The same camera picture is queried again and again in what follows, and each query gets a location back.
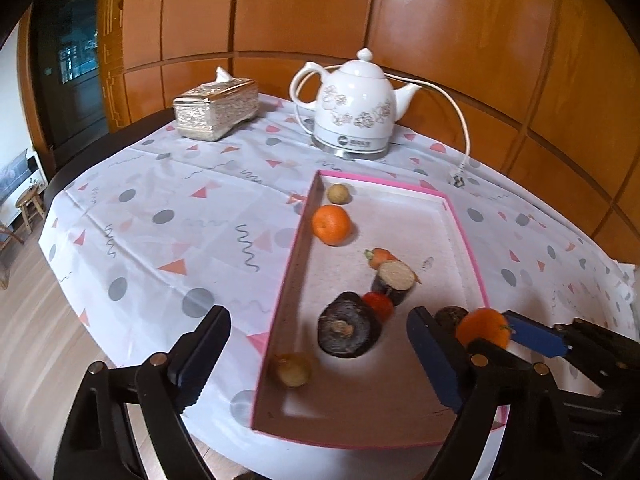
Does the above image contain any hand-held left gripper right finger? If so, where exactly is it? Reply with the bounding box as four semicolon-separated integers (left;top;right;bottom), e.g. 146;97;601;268
406;307;601;480

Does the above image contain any red tomato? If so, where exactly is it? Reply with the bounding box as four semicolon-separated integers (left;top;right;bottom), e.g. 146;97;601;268
361;291;396;323

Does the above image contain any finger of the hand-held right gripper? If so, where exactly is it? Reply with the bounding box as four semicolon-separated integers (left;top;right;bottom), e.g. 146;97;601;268
469;338;512;361
501;310;640;377

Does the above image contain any white patterned tablecloth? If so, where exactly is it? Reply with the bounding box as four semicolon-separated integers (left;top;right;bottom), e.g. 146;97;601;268
39;92;640;480

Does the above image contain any small dark water chestnut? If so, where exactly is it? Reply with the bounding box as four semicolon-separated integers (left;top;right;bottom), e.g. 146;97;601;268
434;306;471;341

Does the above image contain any pink-rimmed cardboard tray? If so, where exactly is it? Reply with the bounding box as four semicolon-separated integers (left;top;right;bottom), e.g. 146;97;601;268
250;169;511;449

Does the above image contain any silver embossed tissue box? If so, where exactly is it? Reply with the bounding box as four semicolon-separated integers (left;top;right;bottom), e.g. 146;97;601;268
172;66;260;142

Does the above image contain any dark-skinned sugarcane piece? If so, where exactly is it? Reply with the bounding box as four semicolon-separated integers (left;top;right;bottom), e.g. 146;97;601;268
371;260;419;307

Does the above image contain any white power cable with plug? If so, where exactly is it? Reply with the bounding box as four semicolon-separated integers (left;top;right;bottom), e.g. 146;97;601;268
385;74;474;189

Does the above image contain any white floral electric kettle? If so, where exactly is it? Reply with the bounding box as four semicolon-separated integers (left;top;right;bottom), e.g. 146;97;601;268
289;47;424;160

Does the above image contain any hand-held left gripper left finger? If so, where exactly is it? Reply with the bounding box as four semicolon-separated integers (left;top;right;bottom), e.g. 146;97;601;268
52;305;232;480

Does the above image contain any orange carrot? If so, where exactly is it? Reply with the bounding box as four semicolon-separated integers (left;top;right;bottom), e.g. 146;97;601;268
364;247;424;286

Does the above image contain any small wooden stool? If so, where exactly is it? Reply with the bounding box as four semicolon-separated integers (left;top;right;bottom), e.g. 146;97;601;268
15;185;49;234

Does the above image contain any large dark water chestnut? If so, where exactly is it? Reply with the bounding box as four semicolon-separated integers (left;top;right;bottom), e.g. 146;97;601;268
317;291;384;359

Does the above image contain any wooden chair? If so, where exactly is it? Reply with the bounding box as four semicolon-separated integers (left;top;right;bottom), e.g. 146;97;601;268
0;222;25;291

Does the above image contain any dark wooden door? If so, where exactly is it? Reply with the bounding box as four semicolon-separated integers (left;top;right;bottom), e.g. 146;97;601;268
29;0;110;162

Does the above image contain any orange tangerine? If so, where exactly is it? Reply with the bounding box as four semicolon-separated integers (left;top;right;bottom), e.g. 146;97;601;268
455;307;514;351
311;204;353;247

